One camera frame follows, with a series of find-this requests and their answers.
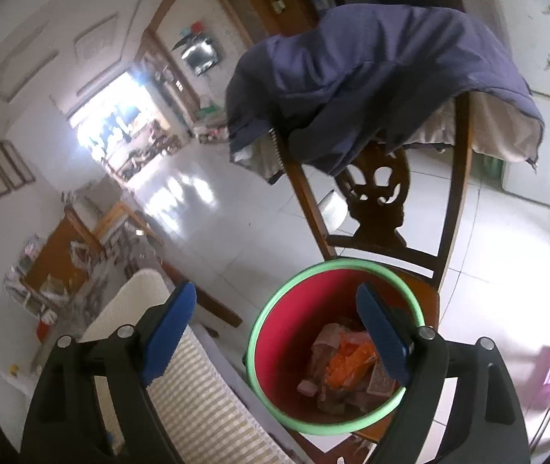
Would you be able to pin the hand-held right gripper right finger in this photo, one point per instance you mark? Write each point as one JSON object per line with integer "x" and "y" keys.
{"x": 382, "y": 336}

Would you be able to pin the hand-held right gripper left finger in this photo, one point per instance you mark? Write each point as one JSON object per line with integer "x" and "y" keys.
{"x": 168, "y": 333}

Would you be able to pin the red bucket with green rim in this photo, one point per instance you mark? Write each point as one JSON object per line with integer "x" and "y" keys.
{"x": 294, "y": 328}

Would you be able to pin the orange plastic wrapper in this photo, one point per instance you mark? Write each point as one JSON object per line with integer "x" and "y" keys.
{"x": 350, "y": 362}

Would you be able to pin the striped table cloth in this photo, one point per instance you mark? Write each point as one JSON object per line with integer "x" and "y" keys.
{"x": 197, "y": 396}

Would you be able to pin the carved wooden chair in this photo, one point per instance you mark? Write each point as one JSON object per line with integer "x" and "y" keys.
{"x": 381, "y": 222}

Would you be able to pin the red bottle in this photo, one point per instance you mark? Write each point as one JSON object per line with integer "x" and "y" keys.
{"x": 45, "y": 329}

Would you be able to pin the white plastic container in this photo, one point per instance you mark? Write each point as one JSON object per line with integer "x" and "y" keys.
{"x": 333, "y": 210}

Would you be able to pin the wooden side cabinet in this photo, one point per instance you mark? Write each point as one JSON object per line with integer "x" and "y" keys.
{"x": 57, "y": 251}

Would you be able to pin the green crate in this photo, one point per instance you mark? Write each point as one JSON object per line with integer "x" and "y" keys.
{"x": 491, "y": 171}

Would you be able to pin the navy blue jacket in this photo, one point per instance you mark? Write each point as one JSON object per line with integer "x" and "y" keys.
{"x": 352, "y": 67}

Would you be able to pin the wooden display cabinet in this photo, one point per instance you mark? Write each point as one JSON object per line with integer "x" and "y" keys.
{"x": 255, "y": 9}

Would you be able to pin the wooden sofa frame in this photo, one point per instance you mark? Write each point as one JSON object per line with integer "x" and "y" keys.
{"x": 207, "y": 299}

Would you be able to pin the wall-mounted television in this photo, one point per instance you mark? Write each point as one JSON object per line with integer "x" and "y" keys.
{"x": 200, "y": 55}

